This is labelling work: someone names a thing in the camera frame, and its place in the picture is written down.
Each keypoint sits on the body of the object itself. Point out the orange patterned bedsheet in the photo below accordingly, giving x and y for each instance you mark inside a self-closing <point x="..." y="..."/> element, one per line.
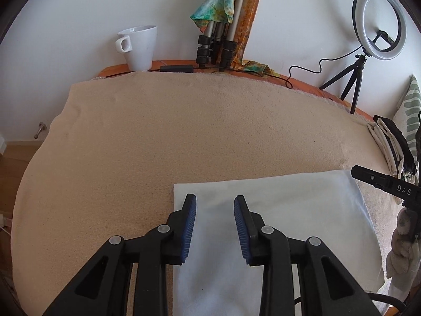
<point x="312" y="92"/>

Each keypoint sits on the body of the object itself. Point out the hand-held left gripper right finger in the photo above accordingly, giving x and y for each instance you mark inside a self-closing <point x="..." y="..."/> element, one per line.
<point x="240" y="227"/>

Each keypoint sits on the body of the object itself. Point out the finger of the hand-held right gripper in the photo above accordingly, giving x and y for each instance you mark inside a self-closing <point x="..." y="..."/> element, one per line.
<point x="370" y="177"/>

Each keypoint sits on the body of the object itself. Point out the black mini tripod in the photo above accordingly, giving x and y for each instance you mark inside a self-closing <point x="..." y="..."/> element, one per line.
<point x="357" y="89"/>

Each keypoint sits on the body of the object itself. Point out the white t-shirt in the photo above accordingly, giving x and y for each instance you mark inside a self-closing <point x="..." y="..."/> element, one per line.
<point x="296" y="210"/>

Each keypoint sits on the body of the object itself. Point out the black folded garment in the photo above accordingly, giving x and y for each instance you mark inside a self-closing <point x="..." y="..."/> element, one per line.
<point x="399" y="141"/>

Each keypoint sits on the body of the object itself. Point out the beige blanket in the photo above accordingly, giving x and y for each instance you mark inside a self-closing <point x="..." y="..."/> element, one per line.
<point x="164" y="131"/>

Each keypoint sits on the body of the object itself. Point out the grey folded tripod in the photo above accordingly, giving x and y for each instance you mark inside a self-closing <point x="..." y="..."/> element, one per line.
<point x="210" y="39"/>

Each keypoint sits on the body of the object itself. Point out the metal door stopper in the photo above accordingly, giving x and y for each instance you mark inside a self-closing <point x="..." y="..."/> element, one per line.
<point x="40" y="130"/>

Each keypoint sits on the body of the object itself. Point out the green patterned pillow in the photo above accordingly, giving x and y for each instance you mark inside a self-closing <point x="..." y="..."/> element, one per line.
<point x="411" y="105"/>

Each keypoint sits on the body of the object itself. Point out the white cup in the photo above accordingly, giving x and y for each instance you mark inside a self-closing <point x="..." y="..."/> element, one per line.
<point x="141" y="49"/>

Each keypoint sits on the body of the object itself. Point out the colourful patterned scarf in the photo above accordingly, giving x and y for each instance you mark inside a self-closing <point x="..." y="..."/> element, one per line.
<point x="213" y="10"/>

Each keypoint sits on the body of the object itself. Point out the person's right hand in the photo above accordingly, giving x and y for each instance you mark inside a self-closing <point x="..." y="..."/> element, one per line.
<point x="401" y="247"/>

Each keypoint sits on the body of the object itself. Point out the pile of folded clothes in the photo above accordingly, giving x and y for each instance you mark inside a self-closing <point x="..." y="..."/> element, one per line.
<point x="383" y="138"/>

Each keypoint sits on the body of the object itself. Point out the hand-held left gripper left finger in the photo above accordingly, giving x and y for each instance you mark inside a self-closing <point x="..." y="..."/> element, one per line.
<point x="189" y="223"/>

